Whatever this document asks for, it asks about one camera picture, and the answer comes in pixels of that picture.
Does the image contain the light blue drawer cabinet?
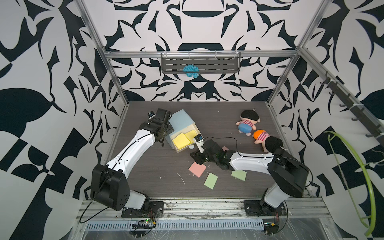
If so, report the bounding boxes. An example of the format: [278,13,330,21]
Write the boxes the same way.
[165,109,196,150]

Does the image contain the yellow sticky note pad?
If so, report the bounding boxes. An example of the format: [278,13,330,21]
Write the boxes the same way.
[185,130,198,144]
[172,133,191,151]

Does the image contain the cream top drawer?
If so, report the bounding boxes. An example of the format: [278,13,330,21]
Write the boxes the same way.
[171,124,200,153]

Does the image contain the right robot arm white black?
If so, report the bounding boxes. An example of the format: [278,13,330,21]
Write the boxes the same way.
[191,135,310,212]

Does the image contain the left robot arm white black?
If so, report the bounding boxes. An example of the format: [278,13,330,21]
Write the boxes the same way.
[91,108,174,211]

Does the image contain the green sticky note pad left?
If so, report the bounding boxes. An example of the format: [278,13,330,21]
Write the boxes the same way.
[204,173,218,190]

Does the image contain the green sticky note pad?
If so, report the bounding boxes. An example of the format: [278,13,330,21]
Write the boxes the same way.
[204,173,218,190]
[231,170,247,181]

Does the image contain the green sticky note pad right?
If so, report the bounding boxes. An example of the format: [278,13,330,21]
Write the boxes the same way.
[231,170,247,181]

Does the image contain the plush doll blue pants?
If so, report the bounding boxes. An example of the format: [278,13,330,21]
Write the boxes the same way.
[236,109,261,136]

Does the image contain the plush doll orange pants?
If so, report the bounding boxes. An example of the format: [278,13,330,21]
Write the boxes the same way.
[253,130,284,153]

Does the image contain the teal crumpled cloth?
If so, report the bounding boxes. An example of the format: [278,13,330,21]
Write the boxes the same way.
[183,65,200,79]

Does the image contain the right electronics board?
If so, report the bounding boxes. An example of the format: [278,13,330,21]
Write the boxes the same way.
[264,222,279,236]

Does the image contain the electronics board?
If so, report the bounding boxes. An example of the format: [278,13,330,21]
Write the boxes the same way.
[264,222,279,236]
[130,220,157,238]

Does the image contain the left electronics board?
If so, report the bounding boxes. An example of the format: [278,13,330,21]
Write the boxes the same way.
[130,220,157,238]

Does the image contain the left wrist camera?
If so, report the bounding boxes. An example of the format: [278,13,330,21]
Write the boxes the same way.
[148,111,156,119]

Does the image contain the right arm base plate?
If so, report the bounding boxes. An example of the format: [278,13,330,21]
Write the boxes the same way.
[243,200,286,217]

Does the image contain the white cable duct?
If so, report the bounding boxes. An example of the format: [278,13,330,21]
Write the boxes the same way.
[86,219,264,232]

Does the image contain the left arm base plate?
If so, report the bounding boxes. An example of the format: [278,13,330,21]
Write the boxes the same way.
[121,201,165,219]

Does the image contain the grey slotted wall shelf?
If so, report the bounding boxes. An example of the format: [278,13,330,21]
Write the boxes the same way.
[161,52,241,74]

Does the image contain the black hook rail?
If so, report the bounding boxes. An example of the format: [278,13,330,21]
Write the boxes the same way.
[321,71,384,145]

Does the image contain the green hose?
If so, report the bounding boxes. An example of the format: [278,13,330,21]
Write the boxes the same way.
[323,130,377,238]

